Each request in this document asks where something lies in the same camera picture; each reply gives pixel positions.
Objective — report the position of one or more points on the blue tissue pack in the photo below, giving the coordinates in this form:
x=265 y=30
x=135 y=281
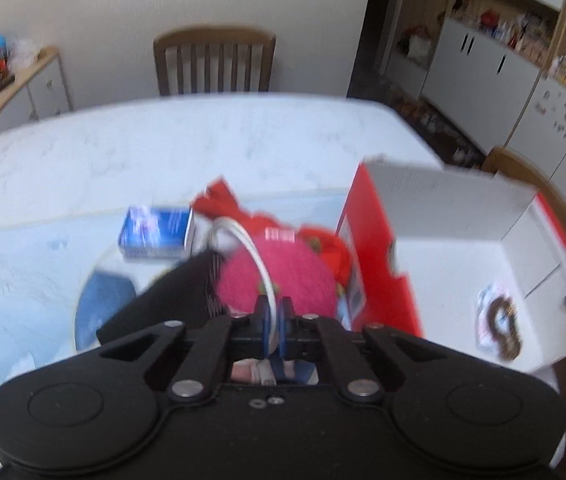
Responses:
x=155 y=232

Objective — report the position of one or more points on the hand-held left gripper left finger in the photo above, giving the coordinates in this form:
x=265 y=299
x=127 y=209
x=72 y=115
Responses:
x=263 y=331

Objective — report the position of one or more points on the red and white box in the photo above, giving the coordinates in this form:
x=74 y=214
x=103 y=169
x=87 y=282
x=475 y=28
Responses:
x=443 y=220

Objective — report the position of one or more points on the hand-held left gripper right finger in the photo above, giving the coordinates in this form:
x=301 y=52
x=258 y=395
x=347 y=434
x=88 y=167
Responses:
x=283 y=331

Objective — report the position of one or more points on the pink plush ball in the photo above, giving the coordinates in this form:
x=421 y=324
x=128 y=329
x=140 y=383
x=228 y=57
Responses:
x=293 y=275

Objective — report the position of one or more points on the wooden chair with curved back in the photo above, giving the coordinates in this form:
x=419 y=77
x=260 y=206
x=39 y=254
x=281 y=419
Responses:
x=528 y=170

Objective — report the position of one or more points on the white shelf cabinet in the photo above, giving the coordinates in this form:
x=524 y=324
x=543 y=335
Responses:
x=483 y=65

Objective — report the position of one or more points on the black dotted glove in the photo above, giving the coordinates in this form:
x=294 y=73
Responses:
x=173 y=290

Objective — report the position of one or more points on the wooden slatted chair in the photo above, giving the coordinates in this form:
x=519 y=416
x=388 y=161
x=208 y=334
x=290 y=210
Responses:
x=215 y=55

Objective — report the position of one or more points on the white and wood sideboard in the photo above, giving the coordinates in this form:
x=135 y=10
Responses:
x=38 y=90

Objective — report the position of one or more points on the red cloth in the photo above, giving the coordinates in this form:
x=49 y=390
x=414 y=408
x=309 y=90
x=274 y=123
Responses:
x=223 y=201

